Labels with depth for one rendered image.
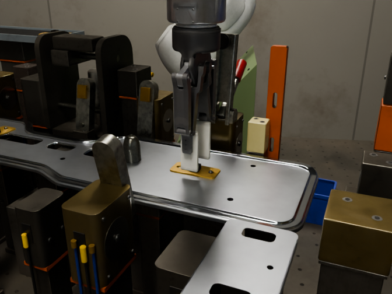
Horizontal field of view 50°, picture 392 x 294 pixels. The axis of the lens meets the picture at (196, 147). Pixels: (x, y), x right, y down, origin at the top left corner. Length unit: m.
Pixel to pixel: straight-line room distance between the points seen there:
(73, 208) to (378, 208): 0.38
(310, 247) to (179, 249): 0.57
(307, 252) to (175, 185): 0.48
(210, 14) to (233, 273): 0.35
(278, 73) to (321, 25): 2.51
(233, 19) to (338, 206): 1.04
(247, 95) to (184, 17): 0.73
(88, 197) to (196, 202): 0.16
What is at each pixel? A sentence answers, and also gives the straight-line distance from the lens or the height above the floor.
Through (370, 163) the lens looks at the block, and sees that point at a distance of 0.63.
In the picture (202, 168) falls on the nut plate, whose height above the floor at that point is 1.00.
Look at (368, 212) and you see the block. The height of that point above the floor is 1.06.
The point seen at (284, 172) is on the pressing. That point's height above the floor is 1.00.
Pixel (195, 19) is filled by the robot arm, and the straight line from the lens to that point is 0.62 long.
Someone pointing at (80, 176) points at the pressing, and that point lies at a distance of 0.75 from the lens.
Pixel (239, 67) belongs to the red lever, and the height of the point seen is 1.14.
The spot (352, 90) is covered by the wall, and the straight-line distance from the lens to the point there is 3.43.
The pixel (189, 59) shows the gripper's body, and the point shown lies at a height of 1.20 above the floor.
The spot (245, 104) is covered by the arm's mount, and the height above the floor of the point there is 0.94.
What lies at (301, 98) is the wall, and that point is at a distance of 3.39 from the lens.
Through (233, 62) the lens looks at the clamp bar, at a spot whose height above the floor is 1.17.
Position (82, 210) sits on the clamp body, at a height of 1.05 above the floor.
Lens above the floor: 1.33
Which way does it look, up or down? 23 degrees down
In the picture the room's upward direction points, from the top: straight up
